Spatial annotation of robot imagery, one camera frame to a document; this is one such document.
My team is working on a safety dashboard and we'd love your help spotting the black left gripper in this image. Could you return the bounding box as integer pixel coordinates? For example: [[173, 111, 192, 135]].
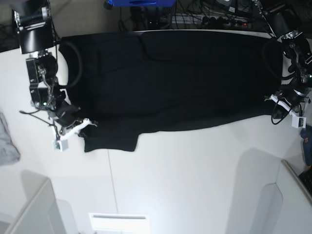
[[271, 84, 310, 125]]

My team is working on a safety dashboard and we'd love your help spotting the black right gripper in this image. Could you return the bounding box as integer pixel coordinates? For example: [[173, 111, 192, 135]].
[[48, 99, 89, 139]]

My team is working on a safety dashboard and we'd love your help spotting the black T-shirt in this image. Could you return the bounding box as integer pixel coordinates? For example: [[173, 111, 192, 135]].
[[59, 30, 283, 152]]

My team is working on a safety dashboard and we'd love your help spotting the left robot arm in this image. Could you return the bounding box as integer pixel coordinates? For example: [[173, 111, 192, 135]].
[[254, 0, 312, 128]]

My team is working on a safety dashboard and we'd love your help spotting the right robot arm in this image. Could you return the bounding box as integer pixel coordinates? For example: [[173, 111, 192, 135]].
[[10, 0, 92, 141]]

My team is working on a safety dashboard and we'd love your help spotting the blue glue gun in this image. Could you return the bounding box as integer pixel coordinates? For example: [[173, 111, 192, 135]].
[[300, 125, 312, 167]]

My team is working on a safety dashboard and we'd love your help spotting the black keyboard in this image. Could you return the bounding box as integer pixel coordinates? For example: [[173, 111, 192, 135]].
[[299, 168, 312, 195]]

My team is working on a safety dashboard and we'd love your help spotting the grey cloth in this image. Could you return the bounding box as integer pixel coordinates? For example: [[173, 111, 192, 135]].
[[0, 113, 20, 166]]

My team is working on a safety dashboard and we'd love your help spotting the power strip with plugs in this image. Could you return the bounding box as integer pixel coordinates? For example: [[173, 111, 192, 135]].
[[168, 13, 251, 26]]

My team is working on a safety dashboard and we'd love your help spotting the blue box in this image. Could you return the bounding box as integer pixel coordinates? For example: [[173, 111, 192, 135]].
[[103, 0, 175, 10]]

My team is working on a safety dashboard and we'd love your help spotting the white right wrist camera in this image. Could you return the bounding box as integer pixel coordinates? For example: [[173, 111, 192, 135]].
[[50, 118, 98, 152]]

